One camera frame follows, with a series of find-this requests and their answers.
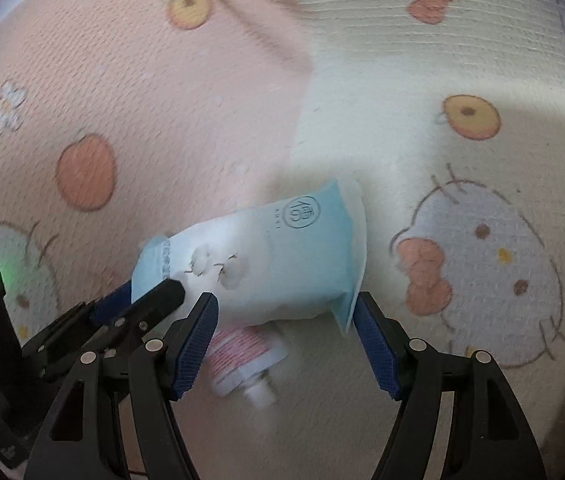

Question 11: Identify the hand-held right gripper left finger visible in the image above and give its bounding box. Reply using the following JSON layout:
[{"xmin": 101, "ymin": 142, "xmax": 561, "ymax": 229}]
[{"xmin": 23, "ymin": 291, "xmax": 220, "ymax": 480}]

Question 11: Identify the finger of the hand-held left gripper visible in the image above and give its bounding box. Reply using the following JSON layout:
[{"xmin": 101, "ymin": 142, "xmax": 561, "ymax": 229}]
[
  {"xmin": 37, "ymin": 277, "xmax": 186, "ymax": 381},
  {"xmin": 21, "ymin": 280, "xmax": 134, "ymax": 361}
]

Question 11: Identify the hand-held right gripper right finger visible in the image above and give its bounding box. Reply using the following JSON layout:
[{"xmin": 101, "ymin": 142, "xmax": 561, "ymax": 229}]
[{"xmin": 353, "ymin": 291, "xmax": 548, "ymax": 480}]

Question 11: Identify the light blue tissue packet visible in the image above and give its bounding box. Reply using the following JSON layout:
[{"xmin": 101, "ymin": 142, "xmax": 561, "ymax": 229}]
[{"xmin": 131, "ymin": 177, "xmax": 368, "ymax": 336}]

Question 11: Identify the cream printed blanket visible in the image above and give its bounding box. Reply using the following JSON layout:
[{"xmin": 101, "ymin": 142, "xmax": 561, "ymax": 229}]
[{"xmin": 212, "ymin": 0, "xmax": 565, "ymax": 461}]

